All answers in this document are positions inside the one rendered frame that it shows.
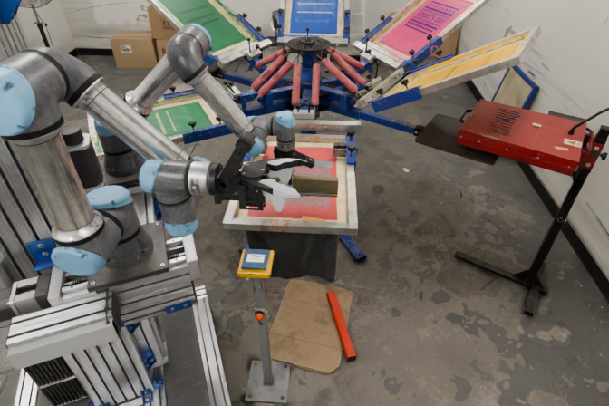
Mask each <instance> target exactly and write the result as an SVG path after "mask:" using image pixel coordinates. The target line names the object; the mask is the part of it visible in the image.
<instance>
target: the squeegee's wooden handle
mask: <svg viewBox="0 0 609 406"><path fill-rule="evenodd" d="M268 178H269V177H268ZM269 179H274V180H275V181H276V182H277V183H279V181H281V180H280V178H279V177H276V178H269ZM338 184H339V178H333V177H310V176H293V188H295V189H296V190H297V191H311V192H331V194H335V195H337V194H338Z"/></svg>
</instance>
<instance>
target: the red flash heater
mask: <svg viewBox="0 0 609 406"><path fill-rule="evenodd" d="M519 115H522V116H520V117H516V118H513V119H508V120H504V121H503V119H506V118H511V117H515V116H519ZM533 123H536V124H540V125H541V128H538V127H535V126H533ZM578 123H580V121H572V120H569V119H564V118H560V117H556V116H553V115H548V114H544V113H541V112H536V111H530V110H526V109H521V108H518V107H514V106H509V105H506V104H502V103H498V102H493V101H487V100H482V99H480V100H479V102H478V104H477V105H476V106H475V108H474V109H473V110H472V112H471V113H470V115H469V116H468V118H467V119H466V120H465V121H464V122H463V124H462V125H461V127H460V128H459V131H458V135H457V137H458V139H457V143H458V144H461V145H464V146H468V147H471V148H473V149H477V150H483V151H485V152H489V153H492V154H496V155H499V156H502V157H505V158H509V159H512V160H517V161H520V162H524V163H526V164H530V165H533V166H537V167H539V168H543V169H549V170H552V171H554V172H558V173H561V174H565V175H567V176H572V174H573V172H574V170H576V168H577V166H581V167H580V170H582V168H583V166H584V164H585V162H586V160H587V158H588V156H589V154H590V151H591V149H592V145H593V143H592V142H593V137H594V134H595V132H594V131H593V132H592V134H591V135H588V134H585V129H586V125H587V123H584V124H583V125H581V126H579V127H577V128H576V129H575V133H574V135H570V134H568V132H569V131H570V130H571V129H572V128H573V127H574V126H575V125H576V124H578Z"/></svg>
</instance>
